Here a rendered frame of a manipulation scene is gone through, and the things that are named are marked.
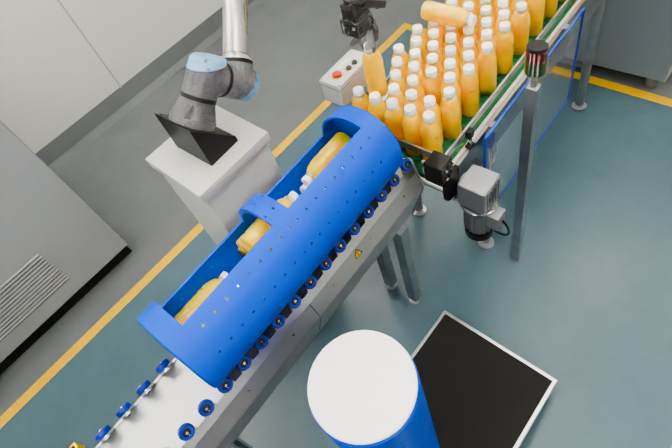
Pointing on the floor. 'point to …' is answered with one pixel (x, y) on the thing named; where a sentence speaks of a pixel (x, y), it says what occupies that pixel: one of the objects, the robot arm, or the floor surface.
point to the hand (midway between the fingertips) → (369, 46)
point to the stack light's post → (525, 166)
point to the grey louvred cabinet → (44, 248)
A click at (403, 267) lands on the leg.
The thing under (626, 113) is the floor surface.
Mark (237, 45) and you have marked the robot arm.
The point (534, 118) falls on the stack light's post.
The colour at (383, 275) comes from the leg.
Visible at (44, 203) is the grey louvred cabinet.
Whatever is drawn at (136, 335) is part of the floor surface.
